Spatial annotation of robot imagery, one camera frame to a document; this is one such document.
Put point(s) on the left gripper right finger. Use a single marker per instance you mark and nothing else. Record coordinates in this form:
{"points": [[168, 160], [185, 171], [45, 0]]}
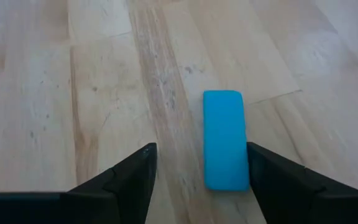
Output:
{"points": [[291, 193]]}

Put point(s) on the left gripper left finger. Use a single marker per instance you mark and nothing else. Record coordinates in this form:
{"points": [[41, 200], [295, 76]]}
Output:
{"points": [[120, 193]]}

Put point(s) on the blue eraser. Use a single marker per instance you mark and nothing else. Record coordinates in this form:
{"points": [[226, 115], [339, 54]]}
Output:
{"points": [[225, 140]]}

